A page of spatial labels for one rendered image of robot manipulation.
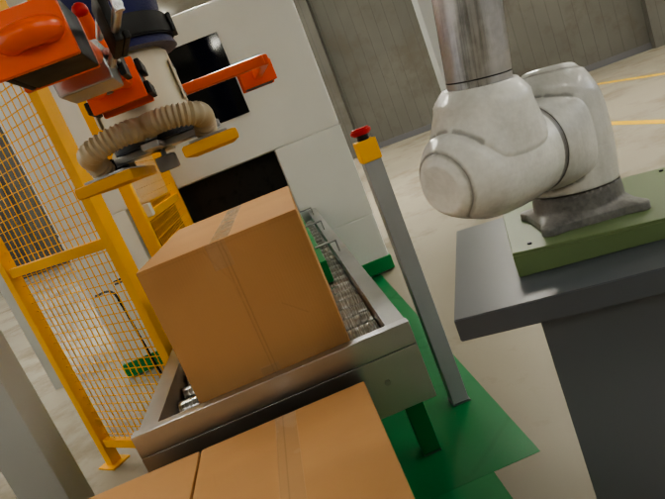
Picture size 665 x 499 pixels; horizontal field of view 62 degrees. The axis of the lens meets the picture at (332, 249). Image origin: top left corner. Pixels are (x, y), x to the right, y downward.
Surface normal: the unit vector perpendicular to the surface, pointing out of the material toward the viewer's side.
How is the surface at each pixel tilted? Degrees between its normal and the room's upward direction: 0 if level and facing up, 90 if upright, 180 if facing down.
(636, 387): 90
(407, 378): 90
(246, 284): 90
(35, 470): 90
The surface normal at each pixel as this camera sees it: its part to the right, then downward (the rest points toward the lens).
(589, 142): 0.49, 0.07
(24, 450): 0.13, 0.19
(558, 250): -0.22, 0.32
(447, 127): -0.83, 0.15
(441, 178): -0.76, 0.47
